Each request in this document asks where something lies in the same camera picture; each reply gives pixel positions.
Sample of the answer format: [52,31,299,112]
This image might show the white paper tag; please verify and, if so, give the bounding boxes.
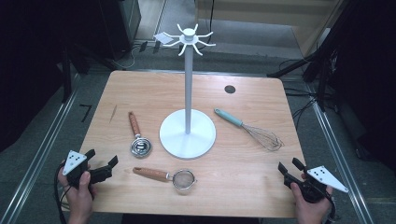
[153,32,174,45]

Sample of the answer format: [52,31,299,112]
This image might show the wooden handle mesh strainer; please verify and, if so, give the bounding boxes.
[133,166,198,191]

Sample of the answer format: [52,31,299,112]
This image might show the person's left hand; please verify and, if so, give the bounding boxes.
[57,171,97,217]

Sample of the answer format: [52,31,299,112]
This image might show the black metal stand post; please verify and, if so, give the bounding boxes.
[60,46,74,104]

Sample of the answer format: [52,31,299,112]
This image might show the silver floor rail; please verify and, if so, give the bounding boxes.
[0,90,78,224]
[306,83,375,224]

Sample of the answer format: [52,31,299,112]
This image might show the black metal stand legs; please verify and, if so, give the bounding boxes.
[266,46,332,111]

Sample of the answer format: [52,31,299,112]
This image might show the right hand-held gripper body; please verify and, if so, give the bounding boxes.
[284,165,349,204]

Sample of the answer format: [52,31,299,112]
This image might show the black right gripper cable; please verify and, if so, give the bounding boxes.
[325,190,338,224]

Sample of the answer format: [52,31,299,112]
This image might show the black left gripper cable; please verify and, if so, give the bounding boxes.
[54,162,71,224]

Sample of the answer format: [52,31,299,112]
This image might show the white hook rack stand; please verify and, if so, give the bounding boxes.
[154,22,218,161]

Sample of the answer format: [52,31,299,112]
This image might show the black floor cables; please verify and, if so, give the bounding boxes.
[279,58,321,132]

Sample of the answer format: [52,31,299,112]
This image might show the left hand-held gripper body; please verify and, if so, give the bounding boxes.
[62,149,101,189]

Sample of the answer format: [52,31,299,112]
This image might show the person's right hand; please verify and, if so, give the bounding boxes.
[290,183,333,224]

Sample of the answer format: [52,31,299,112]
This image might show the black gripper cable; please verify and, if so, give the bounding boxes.
[54,162,71,224]
[325,190,338,224]

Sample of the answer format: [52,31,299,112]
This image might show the wooden handle steel measuring spoon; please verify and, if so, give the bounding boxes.
[128,111,153,159]

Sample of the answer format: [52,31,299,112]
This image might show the teal handle wire whisk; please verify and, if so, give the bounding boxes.
[214,107,285,152]

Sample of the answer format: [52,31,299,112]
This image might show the black cabinet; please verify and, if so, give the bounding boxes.
[98,0,142,62]

